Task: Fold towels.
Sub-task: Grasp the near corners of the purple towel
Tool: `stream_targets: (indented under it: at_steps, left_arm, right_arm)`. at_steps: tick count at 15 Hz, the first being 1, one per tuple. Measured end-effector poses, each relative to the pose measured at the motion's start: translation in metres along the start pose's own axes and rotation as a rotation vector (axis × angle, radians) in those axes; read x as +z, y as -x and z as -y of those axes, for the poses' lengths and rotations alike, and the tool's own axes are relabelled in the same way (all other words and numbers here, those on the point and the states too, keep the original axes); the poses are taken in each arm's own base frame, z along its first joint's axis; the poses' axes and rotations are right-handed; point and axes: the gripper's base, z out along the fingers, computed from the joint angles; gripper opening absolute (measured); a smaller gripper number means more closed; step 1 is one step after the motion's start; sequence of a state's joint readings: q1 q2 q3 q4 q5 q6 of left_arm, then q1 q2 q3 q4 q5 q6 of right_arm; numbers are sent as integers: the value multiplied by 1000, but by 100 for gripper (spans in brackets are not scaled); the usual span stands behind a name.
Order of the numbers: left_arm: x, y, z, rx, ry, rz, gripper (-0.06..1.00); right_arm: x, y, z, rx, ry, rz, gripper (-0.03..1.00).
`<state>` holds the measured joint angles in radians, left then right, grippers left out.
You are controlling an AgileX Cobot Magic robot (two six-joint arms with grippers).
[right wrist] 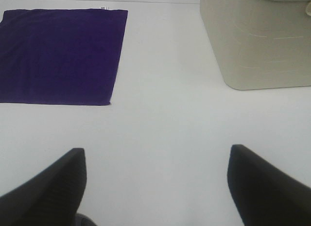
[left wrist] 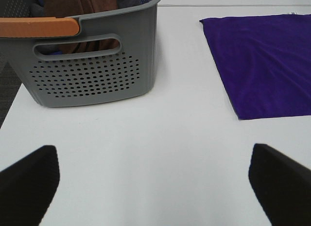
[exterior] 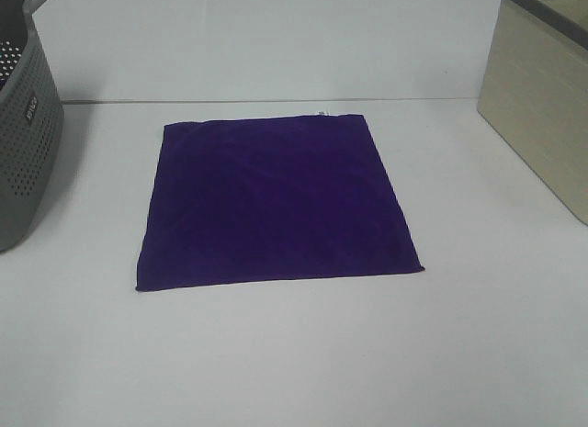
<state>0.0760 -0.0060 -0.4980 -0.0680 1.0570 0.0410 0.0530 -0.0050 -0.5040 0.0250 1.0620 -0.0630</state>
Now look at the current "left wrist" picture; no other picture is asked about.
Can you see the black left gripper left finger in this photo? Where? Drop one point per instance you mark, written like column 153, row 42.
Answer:
column 28, row 186

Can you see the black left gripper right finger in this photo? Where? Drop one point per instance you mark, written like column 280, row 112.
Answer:
column 281, row 185

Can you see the purple towel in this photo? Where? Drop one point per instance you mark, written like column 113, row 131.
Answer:
column 264, row 63

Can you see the grey perforated laundry basket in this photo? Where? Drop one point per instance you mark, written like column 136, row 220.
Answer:
column 61, row 80

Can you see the grey towel in basket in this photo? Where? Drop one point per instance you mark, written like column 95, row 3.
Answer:
column 36, row 10

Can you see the brown towel in basket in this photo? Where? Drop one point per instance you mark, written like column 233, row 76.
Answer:
column 67, row 8

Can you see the orange basket handle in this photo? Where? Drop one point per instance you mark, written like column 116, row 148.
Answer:
column 33, row 27

